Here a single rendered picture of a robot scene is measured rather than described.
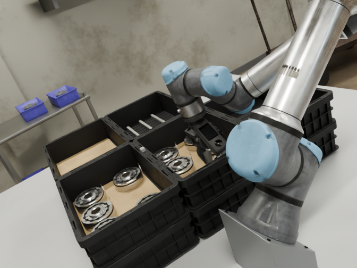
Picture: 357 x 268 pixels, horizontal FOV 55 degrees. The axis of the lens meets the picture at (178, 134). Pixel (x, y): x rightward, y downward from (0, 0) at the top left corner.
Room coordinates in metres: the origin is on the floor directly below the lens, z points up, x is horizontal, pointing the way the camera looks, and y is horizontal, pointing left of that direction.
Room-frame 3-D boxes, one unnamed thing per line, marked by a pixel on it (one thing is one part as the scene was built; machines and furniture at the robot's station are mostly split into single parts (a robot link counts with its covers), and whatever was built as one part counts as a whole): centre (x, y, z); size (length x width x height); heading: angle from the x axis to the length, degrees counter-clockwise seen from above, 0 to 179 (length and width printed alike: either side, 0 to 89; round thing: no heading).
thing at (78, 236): (0.91, 0.25, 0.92); 0.40 x 0.30 x 0.02; 20
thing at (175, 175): (1.01, -0.03, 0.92); 0.40 x 0.30 x 0.02; 20
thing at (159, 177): (0.91, 0.25, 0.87); 0.40 x 0.30 x 0.11; 20
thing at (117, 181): (1.04, 0.22, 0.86); 0.10 x 0.10 x 0.01
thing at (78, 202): (0.99, 0.36, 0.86); 0.10 x 0.10 x 0.01
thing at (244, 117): (1.11, -0.32, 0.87); 0.40 x 0.30 x 0.11; 20
